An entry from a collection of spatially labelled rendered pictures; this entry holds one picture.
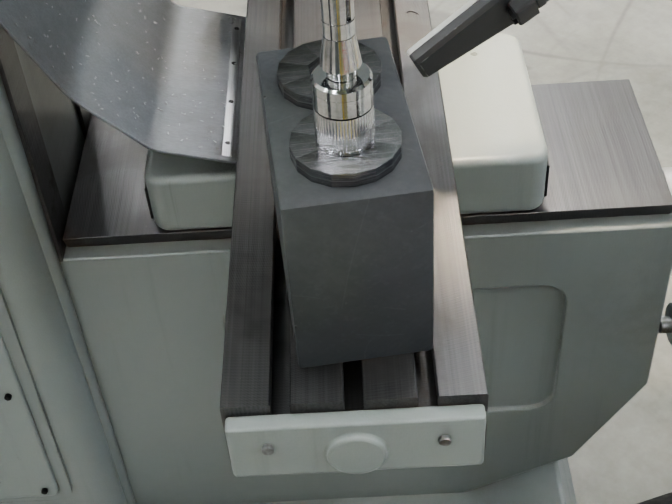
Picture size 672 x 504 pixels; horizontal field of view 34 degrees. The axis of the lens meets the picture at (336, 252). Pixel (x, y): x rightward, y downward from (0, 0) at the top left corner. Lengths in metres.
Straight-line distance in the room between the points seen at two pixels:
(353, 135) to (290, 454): 0.29
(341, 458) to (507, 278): 0.56
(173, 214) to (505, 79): 0.46
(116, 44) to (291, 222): 0.61
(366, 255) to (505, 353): 0.73
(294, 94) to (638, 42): 2.32
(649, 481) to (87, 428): 1.03
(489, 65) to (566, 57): 1.60
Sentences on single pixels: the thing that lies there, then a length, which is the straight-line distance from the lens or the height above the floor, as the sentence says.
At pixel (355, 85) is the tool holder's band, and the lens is 0.84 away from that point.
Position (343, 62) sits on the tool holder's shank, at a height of 1.27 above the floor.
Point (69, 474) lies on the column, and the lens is 1.71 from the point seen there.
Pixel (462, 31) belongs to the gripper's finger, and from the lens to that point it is 0.53.
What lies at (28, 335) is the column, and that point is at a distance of 1.50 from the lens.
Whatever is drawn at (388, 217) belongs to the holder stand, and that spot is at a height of 1.15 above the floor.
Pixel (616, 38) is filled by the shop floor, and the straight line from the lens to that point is 3.20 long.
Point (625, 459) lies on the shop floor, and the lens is 2.16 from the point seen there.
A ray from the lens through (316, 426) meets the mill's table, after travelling 0.95.
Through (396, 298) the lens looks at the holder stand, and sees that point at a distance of 0.93.
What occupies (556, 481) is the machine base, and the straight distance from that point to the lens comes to 1.87.
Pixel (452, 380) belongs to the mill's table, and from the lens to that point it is 0.97.
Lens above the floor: 1.73
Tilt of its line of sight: 44 degrees down
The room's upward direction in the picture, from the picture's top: 4 degrees counter-clockwise
